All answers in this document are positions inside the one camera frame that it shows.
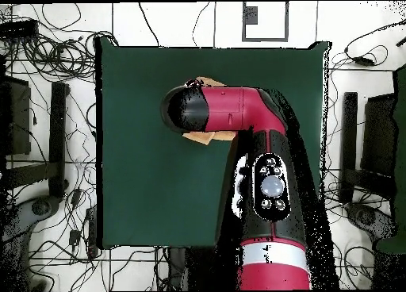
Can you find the tan terry cloth towel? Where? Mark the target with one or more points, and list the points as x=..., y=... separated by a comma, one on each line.
x=203, y=137

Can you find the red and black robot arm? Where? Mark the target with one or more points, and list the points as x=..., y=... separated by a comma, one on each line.
x=228, y=108

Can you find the black flat device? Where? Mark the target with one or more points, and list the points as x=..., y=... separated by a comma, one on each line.
x=19, y=28

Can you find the dark green table cloth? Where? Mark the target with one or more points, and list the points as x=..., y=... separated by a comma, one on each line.
x=142, y=177

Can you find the black power adapter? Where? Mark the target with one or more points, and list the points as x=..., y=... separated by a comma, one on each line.
x=363, y=61

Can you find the black box case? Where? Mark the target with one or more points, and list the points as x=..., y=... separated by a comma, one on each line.
x=379, y=130
x=19, y=114

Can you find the black power strip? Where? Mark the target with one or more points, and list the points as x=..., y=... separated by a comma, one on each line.
x=92, y=228

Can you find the small black adapter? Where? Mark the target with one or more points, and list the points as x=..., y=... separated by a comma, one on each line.
x=74, y=237

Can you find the grey wheeled floor base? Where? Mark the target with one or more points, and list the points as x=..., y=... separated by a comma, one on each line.
x=366, y=217
x=40, y=207

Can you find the black stand frame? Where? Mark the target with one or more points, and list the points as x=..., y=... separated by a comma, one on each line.
x=349, y=130
x=57, y=130

